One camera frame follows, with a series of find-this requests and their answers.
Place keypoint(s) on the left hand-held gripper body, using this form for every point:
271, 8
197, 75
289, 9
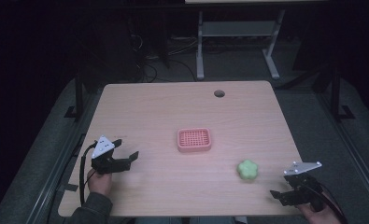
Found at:
103, 146

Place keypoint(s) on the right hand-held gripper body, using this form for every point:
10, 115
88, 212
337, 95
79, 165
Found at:
302, 186

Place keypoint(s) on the green flower-shaped soap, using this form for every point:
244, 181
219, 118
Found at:
247, 169

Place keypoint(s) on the pink soap dish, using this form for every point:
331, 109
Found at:
194, 140

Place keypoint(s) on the person's right hand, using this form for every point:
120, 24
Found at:
321, 216

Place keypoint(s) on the person's left hand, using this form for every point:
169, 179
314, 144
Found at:
99, 184

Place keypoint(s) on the black metal stand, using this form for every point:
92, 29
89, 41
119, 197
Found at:
337, 93
78, 96

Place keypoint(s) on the white metal desk frame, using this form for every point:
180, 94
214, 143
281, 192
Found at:
238, 29

